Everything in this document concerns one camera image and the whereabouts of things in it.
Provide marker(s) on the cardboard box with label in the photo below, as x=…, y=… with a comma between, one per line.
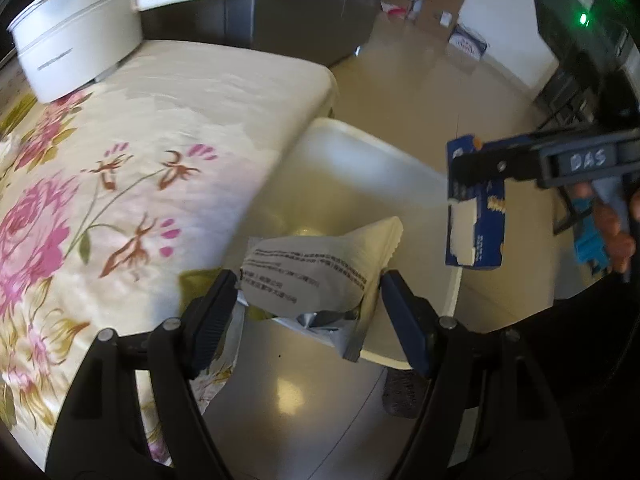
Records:
x=435, y=19

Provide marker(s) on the person's right hand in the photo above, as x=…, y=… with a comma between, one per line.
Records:
x=620, y=247

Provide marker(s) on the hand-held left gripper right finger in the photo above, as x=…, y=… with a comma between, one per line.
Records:
x=405, y=320

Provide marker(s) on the floral tablecloth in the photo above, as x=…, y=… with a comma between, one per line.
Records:
x=175, y=110

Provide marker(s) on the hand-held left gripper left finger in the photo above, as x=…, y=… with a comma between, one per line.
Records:
x=215, y=325

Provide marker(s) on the white snack packet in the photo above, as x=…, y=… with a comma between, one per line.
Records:
x=310, y=265

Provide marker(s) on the dark blue box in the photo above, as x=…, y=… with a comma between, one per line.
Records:
x=487, y=235

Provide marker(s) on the white box with blue print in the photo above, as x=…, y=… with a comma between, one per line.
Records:
x=467, y=42

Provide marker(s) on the white plastic bin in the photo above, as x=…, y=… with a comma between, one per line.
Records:
x=350, y=170

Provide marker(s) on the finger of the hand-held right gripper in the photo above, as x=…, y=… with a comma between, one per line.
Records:
x=500, y=166
x=515, y=141

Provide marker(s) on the grey refrigerator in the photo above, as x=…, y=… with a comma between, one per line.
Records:
x=300, y=10

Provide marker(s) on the white electric cooking pot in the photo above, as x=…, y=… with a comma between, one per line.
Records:
x=75, y=35

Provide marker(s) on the dark floor mat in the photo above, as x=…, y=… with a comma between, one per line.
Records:
x=400, y=395

